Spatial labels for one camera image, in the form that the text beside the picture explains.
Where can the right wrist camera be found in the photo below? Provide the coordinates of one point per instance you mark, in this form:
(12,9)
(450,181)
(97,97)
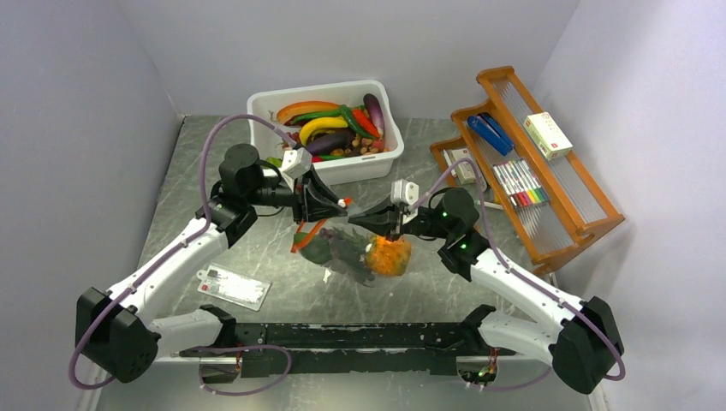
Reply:
(404,195)

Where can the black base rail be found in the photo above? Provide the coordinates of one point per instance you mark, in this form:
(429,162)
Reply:
(266,349)

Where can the white marker pen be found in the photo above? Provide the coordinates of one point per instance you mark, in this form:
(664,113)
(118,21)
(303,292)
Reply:
(492,205)

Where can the clear zip top bag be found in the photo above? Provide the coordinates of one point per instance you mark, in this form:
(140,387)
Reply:
(346,250)

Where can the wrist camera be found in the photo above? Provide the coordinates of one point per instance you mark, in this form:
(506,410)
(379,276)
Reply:
(404,195)
(296,168)

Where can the coloured marker set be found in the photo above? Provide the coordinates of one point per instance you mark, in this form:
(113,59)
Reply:
(520,184)

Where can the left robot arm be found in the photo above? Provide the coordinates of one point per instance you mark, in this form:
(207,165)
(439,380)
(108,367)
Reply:
(119,329)

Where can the small white box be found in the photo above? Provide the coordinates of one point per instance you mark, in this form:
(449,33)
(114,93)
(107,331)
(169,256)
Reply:
(464,171)

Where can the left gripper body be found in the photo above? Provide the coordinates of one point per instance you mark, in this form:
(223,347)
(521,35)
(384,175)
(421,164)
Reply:
(280,195)

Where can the white red box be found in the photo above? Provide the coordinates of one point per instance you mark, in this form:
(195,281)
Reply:
(547,135)

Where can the toy orange papaya slice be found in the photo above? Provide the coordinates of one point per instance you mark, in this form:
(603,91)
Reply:
(290,111)

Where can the toy green avocado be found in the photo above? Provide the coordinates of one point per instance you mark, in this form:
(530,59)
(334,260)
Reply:
(318,250)

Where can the wooden shelf rack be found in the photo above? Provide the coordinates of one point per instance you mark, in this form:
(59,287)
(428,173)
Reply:
(577,212)

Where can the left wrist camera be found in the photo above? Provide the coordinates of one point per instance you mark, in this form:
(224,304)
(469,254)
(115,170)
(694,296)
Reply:
(296,168)

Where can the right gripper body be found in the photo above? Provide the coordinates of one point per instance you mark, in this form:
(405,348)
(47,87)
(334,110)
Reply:
(424,224)

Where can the toy green lime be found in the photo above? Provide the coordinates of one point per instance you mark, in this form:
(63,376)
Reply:
(277,162)

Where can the toy purple eggplant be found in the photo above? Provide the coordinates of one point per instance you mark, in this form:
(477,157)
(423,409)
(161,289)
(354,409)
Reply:
(326,144)

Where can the toy green chili pepper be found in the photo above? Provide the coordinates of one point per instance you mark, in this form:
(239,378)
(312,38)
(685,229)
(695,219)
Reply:
(300,120)

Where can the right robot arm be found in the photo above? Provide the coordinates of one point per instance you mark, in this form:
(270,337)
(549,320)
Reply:
(578,340)

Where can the flat clear packet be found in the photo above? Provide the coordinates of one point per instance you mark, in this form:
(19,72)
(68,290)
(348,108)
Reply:
(226,285)

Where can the white plastic bin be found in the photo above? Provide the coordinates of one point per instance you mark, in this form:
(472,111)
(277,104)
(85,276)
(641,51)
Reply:
(364,158)

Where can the toy yellow banana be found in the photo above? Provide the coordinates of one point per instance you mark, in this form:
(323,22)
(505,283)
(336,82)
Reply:
(315,125)

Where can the blue stapler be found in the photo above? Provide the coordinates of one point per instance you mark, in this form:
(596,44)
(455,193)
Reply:
(488,128)

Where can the toy red chili pepper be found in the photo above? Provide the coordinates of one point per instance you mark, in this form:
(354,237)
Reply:
(366,124)

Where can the toy pineapple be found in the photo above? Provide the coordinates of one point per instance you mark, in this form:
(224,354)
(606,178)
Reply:
(376,254)

